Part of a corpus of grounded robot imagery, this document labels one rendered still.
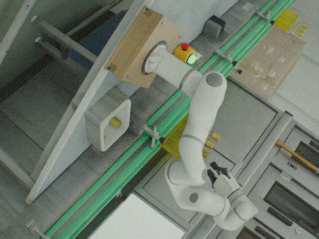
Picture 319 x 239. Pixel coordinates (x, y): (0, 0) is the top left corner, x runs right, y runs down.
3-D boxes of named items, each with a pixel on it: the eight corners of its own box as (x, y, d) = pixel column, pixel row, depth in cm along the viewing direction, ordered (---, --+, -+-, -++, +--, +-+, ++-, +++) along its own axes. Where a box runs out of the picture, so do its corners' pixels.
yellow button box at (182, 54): (172, 58, 197) (184, 66, 195) (174, 48, 190) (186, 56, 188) (180, 50, 200) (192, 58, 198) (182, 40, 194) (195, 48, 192)
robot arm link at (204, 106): (179, 140, 145) (180, 122, 130) (202, 86, 154) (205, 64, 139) (204, 149, 143) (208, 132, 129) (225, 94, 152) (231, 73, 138)
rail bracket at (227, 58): (212, 54, 204) (233, 68, 200) (215, 44, 198) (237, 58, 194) (216, 50, 206) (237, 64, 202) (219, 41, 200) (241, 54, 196)
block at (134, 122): (126, 128, 183) (138, 137, 181) (126, 117, 175) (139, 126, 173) (131, 124, 184) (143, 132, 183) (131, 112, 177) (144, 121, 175)
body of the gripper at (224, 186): (235, 199, 174) (220, 181, 179) (245, 186, 167) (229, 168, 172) (224, 206, 170) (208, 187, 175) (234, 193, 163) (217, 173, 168)
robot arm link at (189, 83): (178, 95, 154) (212, 119, 150) (179, 77, 142) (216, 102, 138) (193, 78, 157) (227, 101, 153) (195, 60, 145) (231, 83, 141)
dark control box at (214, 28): (202, 31, 210) (215, 39, 208) (205, 20, 204) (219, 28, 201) (211, 24, 214) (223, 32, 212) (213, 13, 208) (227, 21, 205)
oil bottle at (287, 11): (270, 11, 257) (305, 32, 249) (272, 4, 252) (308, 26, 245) (273, 7, 260) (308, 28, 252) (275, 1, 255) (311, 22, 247)
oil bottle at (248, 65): (228, 60, 240) (264, 83, 233) (230, 54, 235) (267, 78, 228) (233, 56, 243) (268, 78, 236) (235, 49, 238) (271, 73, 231)
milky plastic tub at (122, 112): (88, 141, 171) (102, 153, 168) (85, 112, 152) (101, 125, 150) (114, 116, 179) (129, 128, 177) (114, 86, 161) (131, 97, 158)
